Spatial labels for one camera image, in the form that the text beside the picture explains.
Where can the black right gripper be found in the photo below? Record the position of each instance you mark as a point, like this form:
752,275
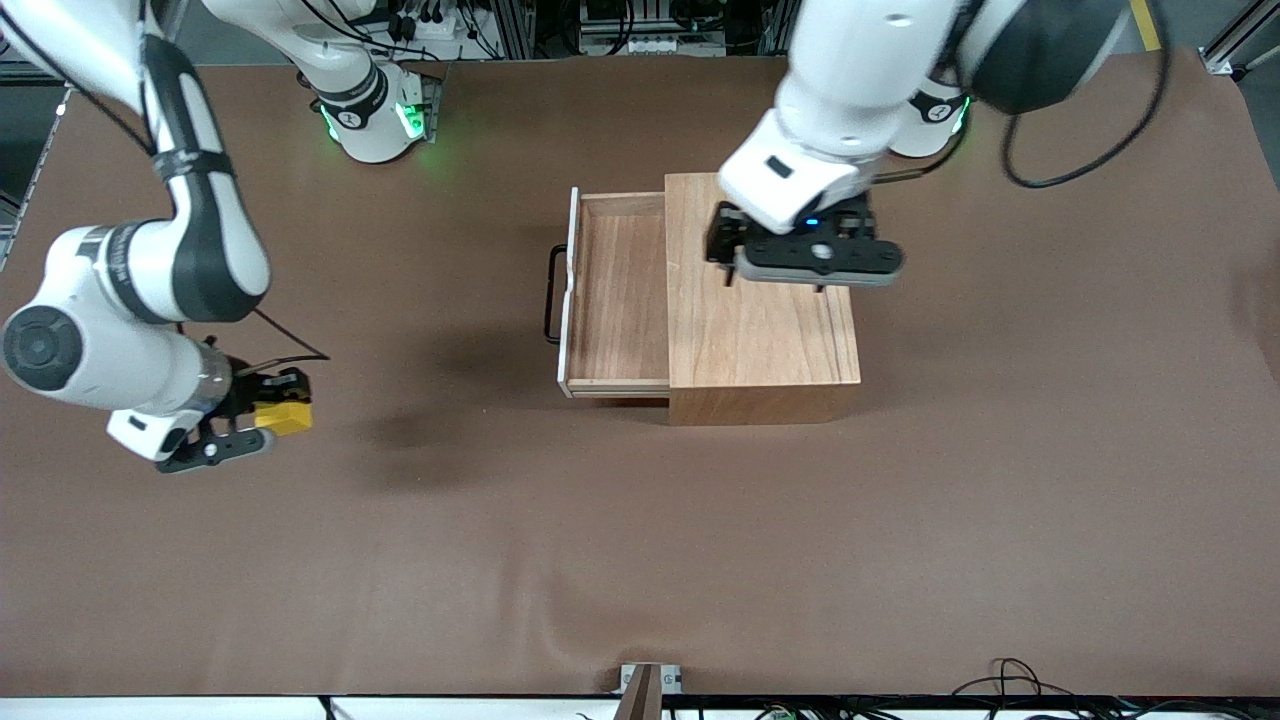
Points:
243,396

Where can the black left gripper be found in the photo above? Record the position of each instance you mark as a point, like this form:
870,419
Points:
724,233

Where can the yellow block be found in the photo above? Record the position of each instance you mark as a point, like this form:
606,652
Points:
285,418

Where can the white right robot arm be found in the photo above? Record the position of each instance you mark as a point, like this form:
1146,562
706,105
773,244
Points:
100,340

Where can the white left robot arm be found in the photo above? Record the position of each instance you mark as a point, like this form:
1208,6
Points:
850,80

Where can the wooden cabinet box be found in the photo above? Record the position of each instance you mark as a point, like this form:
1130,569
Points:
770,340

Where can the white power strip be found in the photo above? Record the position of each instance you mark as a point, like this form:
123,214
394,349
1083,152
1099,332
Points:
650,45

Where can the brown table cover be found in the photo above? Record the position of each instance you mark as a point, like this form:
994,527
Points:
500,550

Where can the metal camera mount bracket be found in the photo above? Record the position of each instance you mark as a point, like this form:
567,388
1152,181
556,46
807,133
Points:
648,690

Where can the aluminium frame profile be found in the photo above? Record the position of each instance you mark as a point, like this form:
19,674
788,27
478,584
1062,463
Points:
1235,45

